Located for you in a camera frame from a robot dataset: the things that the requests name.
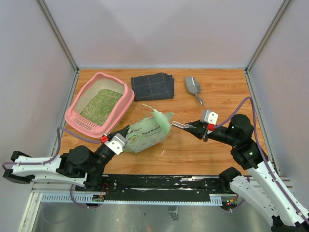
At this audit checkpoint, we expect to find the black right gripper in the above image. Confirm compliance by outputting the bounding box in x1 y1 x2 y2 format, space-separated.
184 119 239 146

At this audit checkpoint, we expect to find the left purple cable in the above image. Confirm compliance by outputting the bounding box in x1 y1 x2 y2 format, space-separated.
1 127 103 209

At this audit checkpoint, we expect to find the piano pattern bag clip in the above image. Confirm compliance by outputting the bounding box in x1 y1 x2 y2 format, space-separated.
171 121 195 130

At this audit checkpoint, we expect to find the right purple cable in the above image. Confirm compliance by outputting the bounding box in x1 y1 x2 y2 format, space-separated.
212 96 309 225

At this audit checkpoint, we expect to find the pink litter box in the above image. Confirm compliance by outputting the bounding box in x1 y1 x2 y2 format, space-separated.
65 72 135 138

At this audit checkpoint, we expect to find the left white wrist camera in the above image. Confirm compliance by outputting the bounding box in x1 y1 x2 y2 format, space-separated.
100 134 127 155

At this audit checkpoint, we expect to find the green litter bag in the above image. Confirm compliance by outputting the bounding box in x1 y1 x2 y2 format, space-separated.
124 108 174 153

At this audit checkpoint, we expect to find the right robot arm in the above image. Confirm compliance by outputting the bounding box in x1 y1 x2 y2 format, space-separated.
184 114 309 232

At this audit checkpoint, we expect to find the purple cable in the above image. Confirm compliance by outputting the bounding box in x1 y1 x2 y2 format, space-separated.
1 127 103 209
212 96 309 225

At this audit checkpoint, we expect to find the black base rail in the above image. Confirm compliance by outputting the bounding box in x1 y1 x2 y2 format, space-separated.
31 173 293 206

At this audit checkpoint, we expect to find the dark checked folded cloth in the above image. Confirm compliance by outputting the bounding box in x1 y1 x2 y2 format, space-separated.
131 72 174 102

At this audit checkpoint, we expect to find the green cat litter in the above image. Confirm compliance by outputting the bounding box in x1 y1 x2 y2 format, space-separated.
80 89 122 126

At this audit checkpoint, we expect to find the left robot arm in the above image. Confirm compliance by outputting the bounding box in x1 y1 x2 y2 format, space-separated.
2 126 129 191

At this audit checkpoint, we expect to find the grey metal scoop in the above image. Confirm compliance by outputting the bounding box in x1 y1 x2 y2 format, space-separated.
185 76 204 106

